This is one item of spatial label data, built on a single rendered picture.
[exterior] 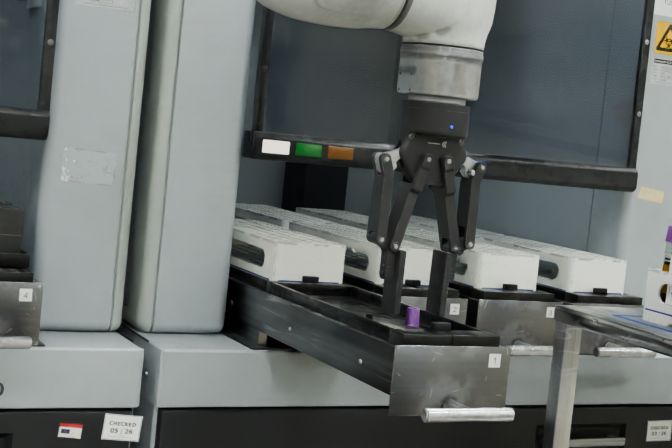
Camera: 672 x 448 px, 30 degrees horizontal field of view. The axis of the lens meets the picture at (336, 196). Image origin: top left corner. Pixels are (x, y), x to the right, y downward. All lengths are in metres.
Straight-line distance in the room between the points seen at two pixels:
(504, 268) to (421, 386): 0.50
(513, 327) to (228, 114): 0.48
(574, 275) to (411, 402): 0.59
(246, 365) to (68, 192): 0.30
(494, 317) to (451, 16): 0.50
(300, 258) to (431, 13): 0.39
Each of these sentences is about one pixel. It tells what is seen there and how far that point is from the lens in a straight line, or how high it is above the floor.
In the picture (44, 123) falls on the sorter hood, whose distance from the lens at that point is 1.48.
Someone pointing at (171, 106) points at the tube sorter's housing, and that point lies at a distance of 1.55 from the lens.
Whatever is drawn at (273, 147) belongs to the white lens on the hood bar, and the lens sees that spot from 1.57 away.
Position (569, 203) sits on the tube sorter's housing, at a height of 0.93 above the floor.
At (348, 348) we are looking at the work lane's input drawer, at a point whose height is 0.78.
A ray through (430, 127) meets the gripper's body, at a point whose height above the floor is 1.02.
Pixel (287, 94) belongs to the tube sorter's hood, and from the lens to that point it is 1.59.
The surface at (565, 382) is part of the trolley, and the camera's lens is 1.59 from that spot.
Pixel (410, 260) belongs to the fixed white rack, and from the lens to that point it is 1.64.
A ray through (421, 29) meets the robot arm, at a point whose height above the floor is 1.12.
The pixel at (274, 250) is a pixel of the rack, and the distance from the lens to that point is 1.54.
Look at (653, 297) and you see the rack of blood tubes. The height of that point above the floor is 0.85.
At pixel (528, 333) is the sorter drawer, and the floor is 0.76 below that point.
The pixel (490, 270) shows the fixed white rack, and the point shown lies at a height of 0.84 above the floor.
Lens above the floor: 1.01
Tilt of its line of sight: 3 degrees down
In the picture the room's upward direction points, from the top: 6 degrees clockwise
